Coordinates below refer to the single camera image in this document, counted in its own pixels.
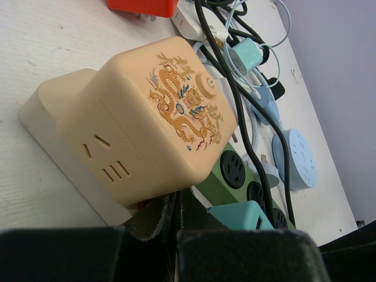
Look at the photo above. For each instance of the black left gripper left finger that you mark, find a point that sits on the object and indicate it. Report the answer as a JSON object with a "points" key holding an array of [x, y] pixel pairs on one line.
{"points": [[140, 250]]}

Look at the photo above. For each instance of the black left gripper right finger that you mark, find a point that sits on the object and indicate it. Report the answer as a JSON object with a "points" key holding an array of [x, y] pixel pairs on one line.
{"points": [[207, 251]]}

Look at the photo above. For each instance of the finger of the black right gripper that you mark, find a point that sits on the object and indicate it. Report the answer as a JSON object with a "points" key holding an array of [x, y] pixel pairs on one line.
{"points": [[351, 257]]}

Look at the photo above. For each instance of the green power strip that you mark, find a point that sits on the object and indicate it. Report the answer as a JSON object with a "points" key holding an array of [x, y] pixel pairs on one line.
{"points": [[231, 181]]}

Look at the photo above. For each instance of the round light blue socket hub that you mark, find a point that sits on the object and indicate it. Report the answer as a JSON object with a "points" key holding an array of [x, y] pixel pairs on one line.
{"points": [[303, 173]]}

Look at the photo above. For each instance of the beige wooden cube adapter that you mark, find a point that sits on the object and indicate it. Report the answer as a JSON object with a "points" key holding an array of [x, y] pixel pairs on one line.
{"points": [[150, 121]]}

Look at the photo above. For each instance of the beige power strip red sockets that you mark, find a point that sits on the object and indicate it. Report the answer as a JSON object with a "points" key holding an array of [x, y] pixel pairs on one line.
{"points": [[58, 147]]}

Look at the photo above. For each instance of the light teal charger green strip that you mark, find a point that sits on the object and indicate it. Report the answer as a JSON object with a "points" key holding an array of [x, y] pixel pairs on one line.
{"points": [[245, 56]]}

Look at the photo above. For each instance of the red cube adapter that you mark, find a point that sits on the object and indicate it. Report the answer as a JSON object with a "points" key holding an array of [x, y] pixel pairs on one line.
{"points": [[158, 8]]}

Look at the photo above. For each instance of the white Honor USB charger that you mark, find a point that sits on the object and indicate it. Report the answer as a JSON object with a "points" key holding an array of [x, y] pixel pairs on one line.
{"points": [[228, 94]]}

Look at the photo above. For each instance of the white square multi-outlet adapter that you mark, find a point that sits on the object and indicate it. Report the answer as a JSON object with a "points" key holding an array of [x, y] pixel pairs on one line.
{"points": [[186, 21]]}

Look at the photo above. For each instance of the light blue round plug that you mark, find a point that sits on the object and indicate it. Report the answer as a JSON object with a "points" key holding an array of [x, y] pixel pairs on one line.
{"points": [[271, 171]]}

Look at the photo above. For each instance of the black plug head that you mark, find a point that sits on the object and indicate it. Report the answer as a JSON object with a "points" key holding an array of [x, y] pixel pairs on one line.
{"points": [[277, 88]]}

